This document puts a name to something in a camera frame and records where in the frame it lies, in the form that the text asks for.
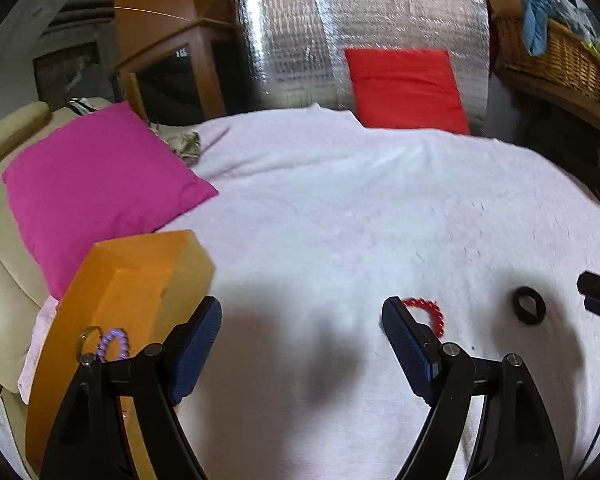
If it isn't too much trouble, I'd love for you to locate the orange box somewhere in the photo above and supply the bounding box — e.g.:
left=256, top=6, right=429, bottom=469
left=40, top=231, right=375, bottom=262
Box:
left=25, top=230, right=216, bottom=480

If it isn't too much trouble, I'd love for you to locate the striped cloth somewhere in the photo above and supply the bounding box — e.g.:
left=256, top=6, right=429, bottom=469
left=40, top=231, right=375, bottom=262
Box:
left=62, top=97, right=111, bottom=116

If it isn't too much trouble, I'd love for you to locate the wooden shelf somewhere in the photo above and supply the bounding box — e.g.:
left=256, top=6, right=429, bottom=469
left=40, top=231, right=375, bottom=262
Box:
left=495, top=65, right=600, bottom=131

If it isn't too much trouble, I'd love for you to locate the silver foil sheet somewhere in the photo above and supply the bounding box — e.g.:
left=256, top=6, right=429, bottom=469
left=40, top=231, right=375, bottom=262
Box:
left=236, top=0, right=492, bottom=136

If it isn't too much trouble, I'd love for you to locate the magenta pillow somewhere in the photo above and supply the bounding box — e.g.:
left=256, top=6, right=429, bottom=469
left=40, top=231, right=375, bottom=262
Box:
left=1, top=101, right=220, bottom=301

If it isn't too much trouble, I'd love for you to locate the silver ring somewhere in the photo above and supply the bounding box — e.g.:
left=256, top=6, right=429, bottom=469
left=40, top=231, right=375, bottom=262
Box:
left=77, top=326, right=103, bottom=356

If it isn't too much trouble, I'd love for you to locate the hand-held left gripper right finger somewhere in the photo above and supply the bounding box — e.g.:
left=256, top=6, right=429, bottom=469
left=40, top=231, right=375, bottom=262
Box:
left=381, top=296, right=566, bottom=480

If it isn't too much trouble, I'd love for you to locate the purple bead bracelet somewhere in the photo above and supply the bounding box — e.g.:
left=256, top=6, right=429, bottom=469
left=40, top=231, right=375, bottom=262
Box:
left=97, top=329, right=132, bottom=362

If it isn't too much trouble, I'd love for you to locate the blue cloth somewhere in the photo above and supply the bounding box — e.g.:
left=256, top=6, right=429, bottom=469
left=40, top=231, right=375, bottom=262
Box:
left=522, top=0, right=556, bottom=56

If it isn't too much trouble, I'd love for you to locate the pale pink blanket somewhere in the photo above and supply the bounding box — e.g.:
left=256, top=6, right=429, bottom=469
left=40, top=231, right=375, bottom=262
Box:
left=17, top=102, right=600, bottom=480

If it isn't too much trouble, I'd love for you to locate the red pillow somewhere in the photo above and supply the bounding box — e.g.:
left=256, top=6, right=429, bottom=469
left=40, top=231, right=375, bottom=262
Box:
left=344, top=48, right=471, bottom=136

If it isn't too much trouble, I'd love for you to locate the black ring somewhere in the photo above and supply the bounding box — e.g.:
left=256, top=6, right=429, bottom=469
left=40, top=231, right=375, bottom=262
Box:
left=513, top=287, right=547, bottom=325

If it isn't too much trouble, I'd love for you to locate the wicker basket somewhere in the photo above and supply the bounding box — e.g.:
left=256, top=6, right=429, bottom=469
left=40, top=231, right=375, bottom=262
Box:
left=492, top=7, right=600, bottom=101

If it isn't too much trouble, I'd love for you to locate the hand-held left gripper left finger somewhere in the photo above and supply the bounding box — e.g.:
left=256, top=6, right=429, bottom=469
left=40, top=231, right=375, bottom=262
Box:
left=40, top=296, right=223, bottom=480

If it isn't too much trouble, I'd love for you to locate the beige sofa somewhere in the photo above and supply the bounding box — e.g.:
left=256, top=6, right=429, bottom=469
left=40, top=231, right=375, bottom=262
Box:
left=0, top=101, right=76, bottom=480

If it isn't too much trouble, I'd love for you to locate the floral cloth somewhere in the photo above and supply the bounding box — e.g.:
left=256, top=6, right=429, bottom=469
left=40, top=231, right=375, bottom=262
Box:
left=150, top=122, right=202, bottom=166

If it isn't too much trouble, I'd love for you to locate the red bead bracelet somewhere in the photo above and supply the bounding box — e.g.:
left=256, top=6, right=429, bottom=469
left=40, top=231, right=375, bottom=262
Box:
left=401, top=298, right=446, bottom=337

